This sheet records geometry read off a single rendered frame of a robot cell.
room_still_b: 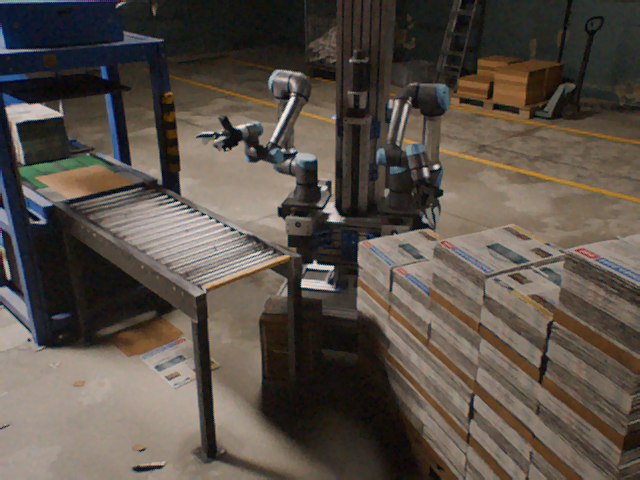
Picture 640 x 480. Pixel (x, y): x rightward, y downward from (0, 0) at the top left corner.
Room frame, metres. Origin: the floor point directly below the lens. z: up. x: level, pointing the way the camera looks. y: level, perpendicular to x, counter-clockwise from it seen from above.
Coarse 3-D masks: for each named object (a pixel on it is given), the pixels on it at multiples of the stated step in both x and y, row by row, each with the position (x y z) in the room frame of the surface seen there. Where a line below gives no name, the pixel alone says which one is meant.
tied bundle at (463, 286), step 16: (448, 256) 2.09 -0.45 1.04; (560, 256) 2.06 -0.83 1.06; (432, 272) 2.17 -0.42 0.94; (448, 272) 2.09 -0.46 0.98; (464, 272) 2.01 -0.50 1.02; (512, 272) 1.97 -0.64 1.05; (432, 288) 2.16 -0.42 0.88; (448, 288) 2.08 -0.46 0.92; (464, 288) 2.01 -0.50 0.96; (480, 288) 1.94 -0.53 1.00; (464, 304) 2.00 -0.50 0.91; (480, 304) 1.93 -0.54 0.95; (480, 320) 1.93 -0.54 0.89
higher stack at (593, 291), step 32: (576, 256) 1.60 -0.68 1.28; (608, 256) 1.59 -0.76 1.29; (576, 288) 1.59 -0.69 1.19; (608, 288) 1.50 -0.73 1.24; (608, 320) 1.48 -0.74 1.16; (576, 352) 1.55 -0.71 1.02; (576, 384) 1.54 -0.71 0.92; (608, 384) 1.44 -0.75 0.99; (544, 416) 1.62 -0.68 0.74; (576, 416) 1.52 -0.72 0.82; (608, 416) 1.43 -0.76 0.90; (576, 448) 1.51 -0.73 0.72; (608, 448) 1.42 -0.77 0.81
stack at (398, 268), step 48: (384, 240) 2.71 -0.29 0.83; (432, 240) 2.70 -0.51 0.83; (384, 288) 2.48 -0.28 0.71; (384, 336) 2.46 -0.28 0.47; (432, 336) 2.15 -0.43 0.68; (384, 384) 2.45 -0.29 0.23; (432, 384) 2.13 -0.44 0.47; (480, 384) 1.88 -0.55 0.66; (528, 384) 1.69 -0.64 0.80; (432, 432) 2.10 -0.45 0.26; (480, 432) 1.85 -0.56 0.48
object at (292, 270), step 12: (168, 192) 3.41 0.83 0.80; (192, 204) 3.23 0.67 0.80; (216, 216) 3.06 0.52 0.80; (240, 228) 2.91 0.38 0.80; (264, 240) 2.77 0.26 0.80; (276, 252) 2.67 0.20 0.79; (288, 252) 2.64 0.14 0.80; (288, 264) 2.60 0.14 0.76; (300, 264) 2.60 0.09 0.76; (288, 276) 2.61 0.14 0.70; (300, 276) 2.60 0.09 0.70
